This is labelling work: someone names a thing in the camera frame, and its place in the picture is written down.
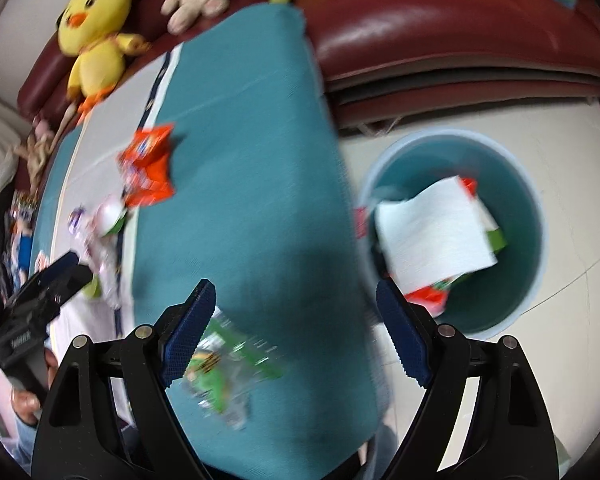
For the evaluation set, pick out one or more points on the yellow duck plush toy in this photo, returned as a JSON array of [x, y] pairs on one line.
[[90, 32]]

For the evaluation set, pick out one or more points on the white paper towel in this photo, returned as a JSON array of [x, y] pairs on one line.
[[422, 238]]

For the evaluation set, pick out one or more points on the green white lidded canister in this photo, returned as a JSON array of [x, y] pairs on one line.
[[109, 216]]

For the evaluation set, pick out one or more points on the teal grey table cloth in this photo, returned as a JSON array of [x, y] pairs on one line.
[[262, 209]]

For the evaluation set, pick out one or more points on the orange chip bag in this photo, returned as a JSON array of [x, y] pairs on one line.
[[145, 167]]

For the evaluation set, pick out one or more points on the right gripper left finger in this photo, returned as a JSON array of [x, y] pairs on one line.
[[107, 415]]

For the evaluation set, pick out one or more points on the clear empty plastic bottle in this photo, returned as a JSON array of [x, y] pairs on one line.
[[99, 255]]

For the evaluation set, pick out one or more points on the dark red leather sofa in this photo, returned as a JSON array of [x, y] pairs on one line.
[[380, 59]]

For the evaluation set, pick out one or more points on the teal round trash bin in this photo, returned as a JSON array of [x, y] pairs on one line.
[[488, 301]]

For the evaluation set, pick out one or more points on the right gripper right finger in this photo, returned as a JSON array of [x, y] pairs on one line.
[[510, 435]]

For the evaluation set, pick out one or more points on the person's left hand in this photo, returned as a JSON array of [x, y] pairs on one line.
[[25, 404]]

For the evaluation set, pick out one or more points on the green white medicine box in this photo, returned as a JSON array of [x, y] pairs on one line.
[[484, 238]]

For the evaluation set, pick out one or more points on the clear jar of candies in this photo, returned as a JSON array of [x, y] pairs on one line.
[[23, 207]]

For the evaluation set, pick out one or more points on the blue doll toy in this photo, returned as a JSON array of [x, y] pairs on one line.
[[21, 249]]

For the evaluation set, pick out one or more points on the green clear snack wrapper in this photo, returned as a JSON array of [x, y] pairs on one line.
[[225, 366]]

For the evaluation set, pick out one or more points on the beige long-legged plush toy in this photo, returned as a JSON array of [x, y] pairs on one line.
[[40, 144]]

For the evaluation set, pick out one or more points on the red orange snack bag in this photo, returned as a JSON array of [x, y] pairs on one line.
[[433, 297]]

